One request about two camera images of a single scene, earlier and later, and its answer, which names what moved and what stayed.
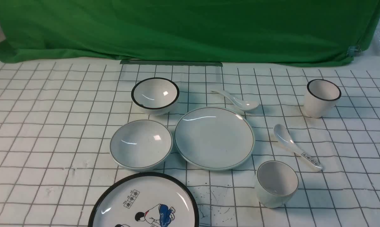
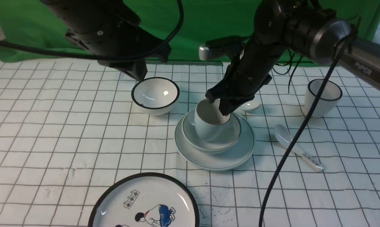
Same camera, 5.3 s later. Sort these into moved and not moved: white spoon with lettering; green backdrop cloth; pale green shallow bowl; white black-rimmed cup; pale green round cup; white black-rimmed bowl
Moved: pale green round cup; pale green shallow bowl
Not moved: white spoon with lettering; green backdrop cloth; white black-rimmed bowl; white black-rimmed cup
